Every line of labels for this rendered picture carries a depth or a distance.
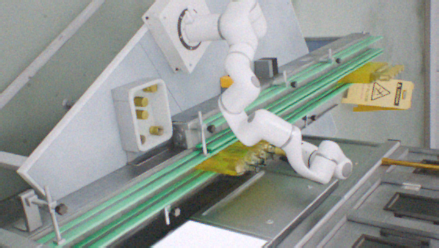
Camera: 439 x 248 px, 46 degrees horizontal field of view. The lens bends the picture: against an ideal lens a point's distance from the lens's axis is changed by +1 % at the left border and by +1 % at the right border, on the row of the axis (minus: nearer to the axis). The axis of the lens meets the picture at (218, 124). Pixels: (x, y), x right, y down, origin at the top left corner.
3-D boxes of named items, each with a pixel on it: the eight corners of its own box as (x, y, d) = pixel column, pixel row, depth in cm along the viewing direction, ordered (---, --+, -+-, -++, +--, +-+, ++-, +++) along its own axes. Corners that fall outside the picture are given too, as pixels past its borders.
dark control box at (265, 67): (255, 77, 244) (270, 78, 239) (253, 60, 242) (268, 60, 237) (263, 73, 250) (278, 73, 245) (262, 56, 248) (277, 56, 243)
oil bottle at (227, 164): (195, 169, 194) (242, 177, 181) (193, 155, 192) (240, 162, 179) (204, 163, 198) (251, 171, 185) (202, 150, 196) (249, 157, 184)
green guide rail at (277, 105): (195, 147, 192) (212, 150, 187) (194, 145, 192) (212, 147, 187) (371, 49, 322) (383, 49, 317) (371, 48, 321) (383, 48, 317)
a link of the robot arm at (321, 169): (283, 122, 167) (333, 151, 173) (266, 158, 165) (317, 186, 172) (295, 123, 159) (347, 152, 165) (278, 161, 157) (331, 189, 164)
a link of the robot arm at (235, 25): (230, 72, 171) (210, 34, 161) (247, 27, 186) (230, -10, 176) (255, 69, 167) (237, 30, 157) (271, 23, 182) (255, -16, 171)
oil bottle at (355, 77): (336, 82, 288) (387, 85, 271) (336, 73, 286) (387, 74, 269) (341, 80, 292) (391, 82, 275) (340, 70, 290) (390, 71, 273)
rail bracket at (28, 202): (15, 233, 147) (64, 251, 133) (0, 179, 142) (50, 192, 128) (30, 225, 150) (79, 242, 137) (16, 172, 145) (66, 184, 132)
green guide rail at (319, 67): (192, 129, 190) (209, 131, 185) (192, 126, 189) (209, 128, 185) (370, 38, 319) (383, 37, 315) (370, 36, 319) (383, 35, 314)
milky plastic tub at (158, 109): (123, 151, 181) (140, 153, 175) (110, 89, 174) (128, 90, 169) (157, 134, 194) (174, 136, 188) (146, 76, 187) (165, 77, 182)
